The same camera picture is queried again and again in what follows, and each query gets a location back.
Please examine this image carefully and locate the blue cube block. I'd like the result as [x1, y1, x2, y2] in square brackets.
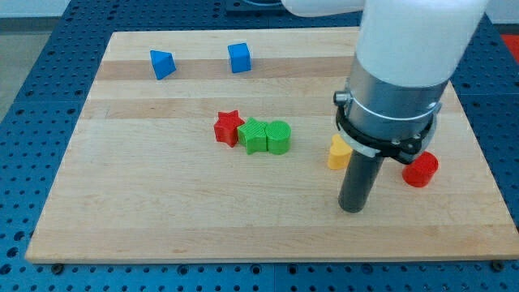
[228, 43, 251, 74]

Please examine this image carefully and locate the silver flange with black clamp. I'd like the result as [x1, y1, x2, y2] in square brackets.
[333, 58, 447, 165]

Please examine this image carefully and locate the red star block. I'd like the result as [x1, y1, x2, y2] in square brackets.
[213, 110, 245, 148]

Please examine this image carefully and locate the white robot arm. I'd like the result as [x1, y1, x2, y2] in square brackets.
[281, 0, 487, 213]

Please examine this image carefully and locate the red cylinder block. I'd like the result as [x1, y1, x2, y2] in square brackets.
[401, 152, 440, 187]

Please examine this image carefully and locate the green star block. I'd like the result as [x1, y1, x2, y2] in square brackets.
[237, 118, 268, 155]

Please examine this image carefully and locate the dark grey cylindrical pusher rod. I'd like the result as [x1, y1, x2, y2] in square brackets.
[338, 151, 384, 213]

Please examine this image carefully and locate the blue triangle block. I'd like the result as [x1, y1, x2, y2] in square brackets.
[150, 50, 177, 80]

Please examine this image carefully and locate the yellow heart block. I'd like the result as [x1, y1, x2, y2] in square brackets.
[327, 134, 353, 170]

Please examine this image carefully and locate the green cylinder block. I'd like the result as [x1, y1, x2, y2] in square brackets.
[265, 120, 291, 155]

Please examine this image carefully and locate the light wooden board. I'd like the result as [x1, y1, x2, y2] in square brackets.
[25, 28, 518, 264]

